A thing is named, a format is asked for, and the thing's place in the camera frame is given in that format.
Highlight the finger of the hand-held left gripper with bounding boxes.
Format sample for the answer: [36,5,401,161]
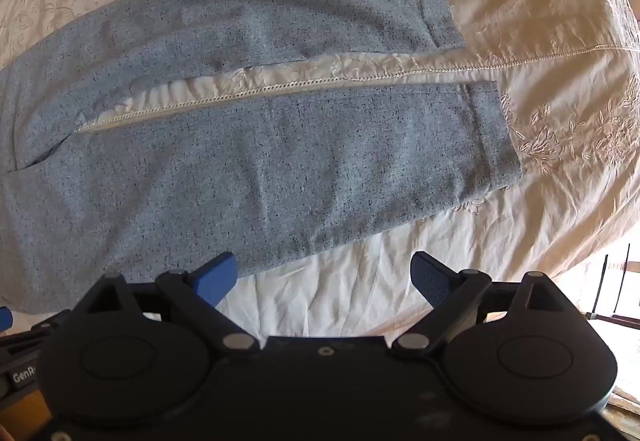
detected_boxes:
[0,305,72,358]

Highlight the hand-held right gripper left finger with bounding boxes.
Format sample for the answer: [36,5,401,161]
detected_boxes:
[70,251,261,358]

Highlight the blue-grey speckled pants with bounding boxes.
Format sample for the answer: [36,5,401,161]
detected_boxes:
[0,0,524,317]

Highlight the cream embroidered bedspread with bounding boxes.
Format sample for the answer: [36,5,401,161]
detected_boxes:
[0,0,640,339]

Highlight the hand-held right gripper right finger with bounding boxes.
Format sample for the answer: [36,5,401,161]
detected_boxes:
[391,251,592,358]

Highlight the wooden bed frame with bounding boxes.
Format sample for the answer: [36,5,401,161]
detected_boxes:
[0,388,53,441]

